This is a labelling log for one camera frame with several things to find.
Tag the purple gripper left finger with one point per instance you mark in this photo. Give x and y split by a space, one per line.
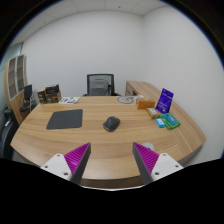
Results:
70 166

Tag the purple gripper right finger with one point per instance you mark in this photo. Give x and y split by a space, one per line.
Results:
153 166

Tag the dark grey mouse pad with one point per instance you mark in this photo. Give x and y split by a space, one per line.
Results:
65 119

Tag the black computer mouse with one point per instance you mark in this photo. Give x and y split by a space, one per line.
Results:
111 124

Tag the small blue box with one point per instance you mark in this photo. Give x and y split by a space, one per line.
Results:
160 122

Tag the green box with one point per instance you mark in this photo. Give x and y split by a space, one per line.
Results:
170 121

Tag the small tan packet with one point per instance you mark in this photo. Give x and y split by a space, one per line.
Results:
152 113

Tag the brown cardboard box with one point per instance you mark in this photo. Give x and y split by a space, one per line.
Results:
143 104

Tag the purple acrylic sign stand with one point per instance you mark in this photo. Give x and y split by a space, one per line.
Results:
165 101

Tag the green white leaflet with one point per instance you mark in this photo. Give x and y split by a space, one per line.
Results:
69 100

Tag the round grey coaster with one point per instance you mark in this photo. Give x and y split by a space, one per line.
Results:
126 99

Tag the stacked brown boxes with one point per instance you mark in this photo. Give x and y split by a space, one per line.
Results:
45 98

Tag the black device on boxes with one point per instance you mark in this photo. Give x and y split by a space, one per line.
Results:
51 89

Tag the black chair at left edge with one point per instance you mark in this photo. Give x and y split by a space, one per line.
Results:
8 128

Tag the grey mesh office chair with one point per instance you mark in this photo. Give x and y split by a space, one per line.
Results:
101 85

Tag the black side chair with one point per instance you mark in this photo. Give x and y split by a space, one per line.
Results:
28 102

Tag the wooden bookshelf cabinet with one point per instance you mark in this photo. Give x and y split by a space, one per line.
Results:
15 81

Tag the white round cable grommet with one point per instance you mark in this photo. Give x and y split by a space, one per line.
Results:
149 145

